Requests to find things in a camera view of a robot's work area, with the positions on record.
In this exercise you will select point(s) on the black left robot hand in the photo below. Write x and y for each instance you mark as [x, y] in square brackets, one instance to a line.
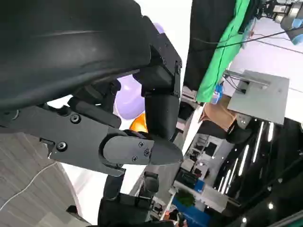
[71, 47]

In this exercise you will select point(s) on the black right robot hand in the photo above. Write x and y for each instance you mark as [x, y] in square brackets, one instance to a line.
[125, 205]

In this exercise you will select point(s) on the orange white toy bread roll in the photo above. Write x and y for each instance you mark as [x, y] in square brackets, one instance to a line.
[139, 124]

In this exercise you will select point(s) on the lilac plate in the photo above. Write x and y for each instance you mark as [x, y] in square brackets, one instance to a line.
[129, 99]

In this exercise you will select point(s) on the brown cardboard box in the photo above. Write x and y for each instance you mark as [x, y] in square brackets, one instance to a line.
[217, 113]

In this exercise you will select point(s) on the black hanging cloth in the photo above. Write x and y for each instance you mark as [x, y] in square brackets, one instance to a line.
[203, 59]

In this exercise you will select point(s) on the small blue box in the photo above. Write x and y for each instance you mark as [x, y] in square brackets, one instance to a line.
[218, 93]

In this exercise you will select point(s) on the green cloth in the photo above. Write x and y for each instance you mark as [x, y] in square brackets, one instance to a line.
[220, 59]

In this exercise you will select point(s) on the grey metal box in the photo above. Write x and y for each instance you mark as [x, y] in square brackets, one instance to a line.
[260, 99]

